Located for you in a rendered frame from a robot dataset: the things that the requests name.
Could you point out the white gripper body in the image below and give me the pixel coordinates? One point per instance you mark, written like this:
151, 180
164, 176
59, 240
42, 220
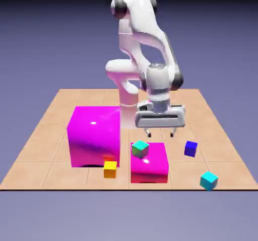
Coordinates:
161, 120

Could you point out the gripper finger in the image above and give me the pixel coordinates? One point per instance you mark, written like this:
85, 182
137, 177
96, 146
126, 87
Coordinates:
173, 132
148, 132

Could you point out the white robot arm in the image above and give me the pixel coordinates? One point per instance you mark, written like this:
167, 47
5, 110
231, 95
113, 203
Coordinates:
141, 33

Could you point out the small teal cube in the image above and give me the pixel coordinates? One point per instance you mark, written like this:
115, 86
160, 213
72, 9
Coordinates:
140, 149

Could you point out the small blue cube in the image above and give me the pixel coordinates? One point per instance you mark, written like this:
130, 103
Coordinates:
190, 148

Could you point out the small yellow cube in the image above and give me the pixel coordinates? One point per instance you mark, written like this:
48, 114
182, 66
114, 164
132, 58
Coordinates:
110, 169

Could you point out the small cyan cube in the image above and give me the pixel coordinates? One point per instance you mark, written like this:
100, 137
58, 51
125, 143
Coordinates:
209, 181

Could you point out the low magenta box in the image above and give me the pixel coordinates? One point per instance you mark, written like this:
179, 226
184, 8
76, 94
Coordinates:
153, 164

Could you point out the large magenta box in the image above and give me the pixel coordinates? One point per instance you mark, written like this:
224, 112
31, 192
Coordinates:
94, 136

